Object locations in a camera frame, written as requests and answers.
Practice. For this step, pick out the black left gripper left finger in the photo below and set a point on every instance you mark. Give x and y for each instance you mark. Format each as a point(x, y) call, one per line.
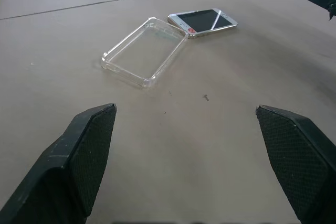
point(65, 171)

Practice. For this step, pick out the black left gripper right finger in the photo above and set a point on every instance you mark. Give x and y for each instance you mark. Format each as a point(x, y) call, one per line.
point(296, 166)

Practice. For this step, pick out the clear plastic phone case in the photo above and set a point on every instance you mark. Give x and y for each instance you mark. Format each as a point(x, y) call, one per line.
point(144, 53)

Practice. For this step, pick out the white and gold smartphone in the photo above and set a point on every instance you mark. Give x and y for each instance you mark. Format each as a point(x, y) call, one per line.
point(203, 22)

